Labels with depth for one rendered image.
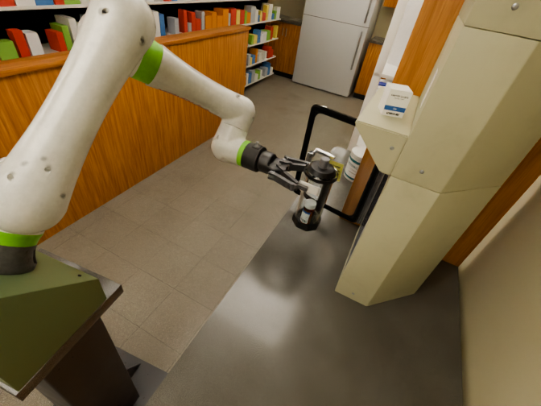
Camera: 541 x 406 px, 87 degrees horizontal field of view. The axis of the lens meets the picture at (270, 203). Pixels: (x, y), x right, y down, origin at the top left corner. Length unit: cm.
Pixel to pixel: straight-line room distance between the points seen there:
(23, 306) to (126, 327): 127
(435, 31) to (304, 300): 86
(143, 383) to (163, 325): 31
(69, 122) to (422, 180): 72
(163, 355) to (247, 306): 105
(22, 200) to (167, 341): 143
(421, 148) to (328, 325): 57
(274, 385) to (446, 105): 74
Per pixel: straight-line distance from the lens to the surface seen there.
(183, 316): 200
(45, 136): 66
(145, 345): 196
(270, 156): 95
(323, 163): 89
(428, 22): 100
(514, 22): 64
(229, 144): 99
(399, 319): 106
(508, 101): 68
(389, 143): 68
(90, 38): 70
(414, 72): 102
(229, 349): 88
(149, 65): 88
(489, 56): 64
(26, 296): 79
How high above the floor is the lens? 175
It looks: 40 degrees down
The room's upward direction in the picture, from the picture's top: 10 degrees clockwise
